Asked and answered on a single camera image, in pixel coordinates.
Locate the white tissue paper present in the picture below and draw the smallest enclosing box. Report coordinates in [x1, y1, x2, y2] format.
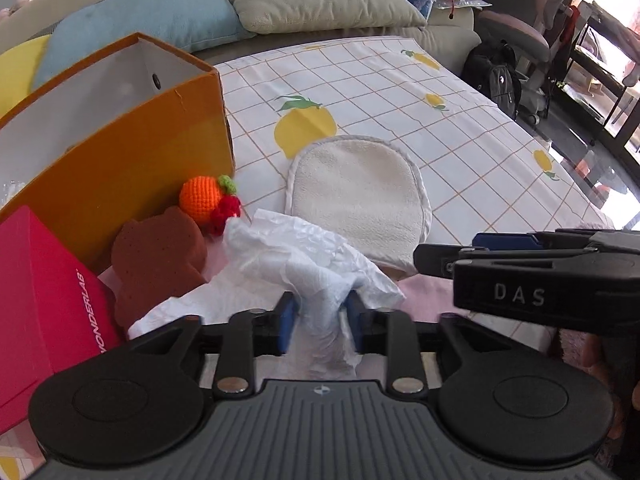
[128, 210, 405, 380]

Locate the round cream cloth pad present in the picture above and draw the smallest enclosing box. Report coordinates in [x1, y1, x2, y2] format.
[284, 136, 433, 276]

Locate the orange crochet fruit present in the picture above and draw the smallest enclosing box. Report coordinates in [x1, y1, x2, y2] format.
[179, 174, 241, 237]

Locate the brown bear sponge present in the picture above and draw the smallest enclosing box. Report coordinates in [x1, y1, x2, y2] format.
[111, 206, 207, 330]

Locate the person right hand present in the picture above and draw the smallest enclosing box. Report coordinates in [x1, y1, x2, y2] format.
[582, 334, 639, 463]

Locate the purple fluffy rug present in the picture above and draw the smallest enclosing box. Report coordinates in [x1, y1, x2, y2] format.
[554, 219, 640, 480]

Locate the lemon print tablecloth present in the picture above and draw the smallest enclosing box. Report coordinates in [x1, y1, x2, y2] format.
[0, 34, 612, 480]

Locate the black backpack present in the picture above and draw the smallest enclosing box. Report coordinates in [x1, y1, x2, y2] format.
[461, 39, 522, 119]

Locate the black metal shelf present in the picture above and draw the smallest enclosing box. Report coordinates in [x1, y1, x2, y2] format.
[562, 1, 639, 160]

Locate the pink office chair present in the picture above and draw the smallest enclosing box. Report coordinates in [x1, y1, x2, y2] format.
[476, 0, 579, 126]

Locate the beige sofa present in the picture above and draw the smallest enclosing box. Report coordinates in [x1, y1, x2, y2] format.
[1, 0, 480, 73]

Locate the red lidded candy box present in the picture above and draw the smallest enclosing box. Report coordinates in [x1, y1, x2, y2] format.
[0, 206, 125, 432]

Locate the orange cardboard box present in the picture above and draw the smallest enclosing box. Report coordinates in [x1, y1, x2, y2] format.
[1, 32, 234, 273]

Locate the blue pillow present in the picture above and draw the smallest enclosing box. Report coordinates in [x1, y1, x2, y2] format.
[32, 0, 254, 90]

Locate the yellow pillow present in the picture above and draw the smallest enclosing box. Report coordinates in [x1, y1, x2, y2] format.
[0, 35, 51, 117]

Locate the pink plush on sofa back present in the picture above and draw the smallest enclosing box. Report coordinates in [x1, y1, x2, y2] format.
[0, 0, 32, 21]

